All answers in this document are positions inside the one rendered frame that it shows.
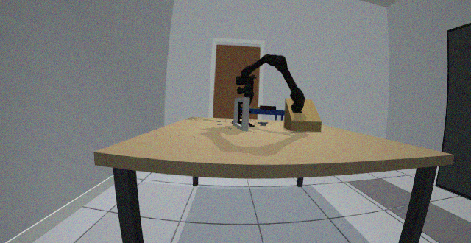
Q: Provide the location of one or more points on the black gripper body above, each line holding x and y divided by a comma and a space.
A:
249, 90

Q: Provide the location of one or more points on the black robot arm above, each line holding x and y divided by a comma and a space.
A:
279, 62

